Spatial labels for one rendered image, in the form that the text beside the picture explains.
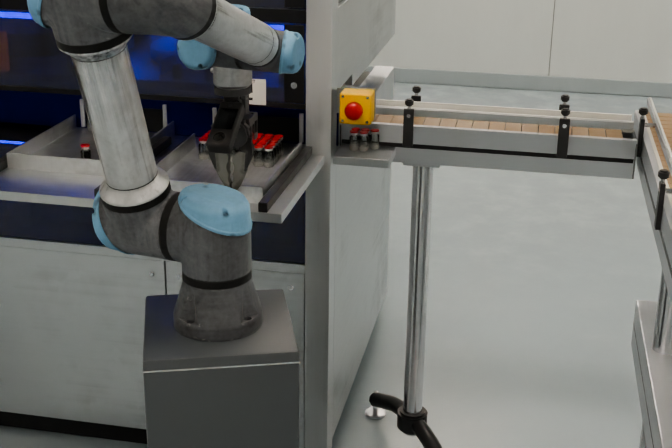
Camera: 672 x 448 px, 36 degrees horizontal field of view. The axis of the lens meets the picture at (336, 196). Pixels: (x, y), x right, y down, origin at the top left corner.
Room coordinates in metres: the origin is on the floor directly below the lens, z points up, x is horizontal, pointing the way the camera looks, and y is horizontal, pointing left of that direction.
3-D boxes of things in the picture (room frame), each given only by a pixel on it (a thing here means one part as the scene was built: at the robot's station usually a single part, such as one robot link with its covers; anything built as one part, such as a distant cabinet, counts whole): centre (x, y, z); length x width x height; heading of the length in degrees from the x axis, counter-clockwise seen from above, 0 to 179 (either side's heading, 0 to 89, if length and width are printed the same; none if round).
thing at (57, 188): (2.17, 0.40, 0.87); 0.70 x 0.48 x 0.02; 79
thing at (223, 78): (1.95, 0.21, 1.14); 0.08 x 0.08 x 0.05
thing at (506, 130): (2.36, -0.35, 0.92); 0.69 x 0.15 x 0.16; 79
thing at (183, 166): (2.12, 0.24, 0.90); 0.34 x 0.26 x 0.04; 169
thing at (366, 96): (2.28, -0.05, 0.99); 0.08 x 0.07 x 0.07; 169
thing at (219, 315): (1.59, 0.20, 0.84); 0.15 x 0.15 x 0.10
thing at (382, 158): (2.32, -0.07, 0.87); 0.14 x 0.13 x 0.02; 169
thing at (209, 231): (1.59, 0.20, 0.96); 0.13 x 0.12 x 0.14; 69
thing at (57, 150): (2.28, 0.56, 0.90); 0.34 x 0.26 x 0.04; 169
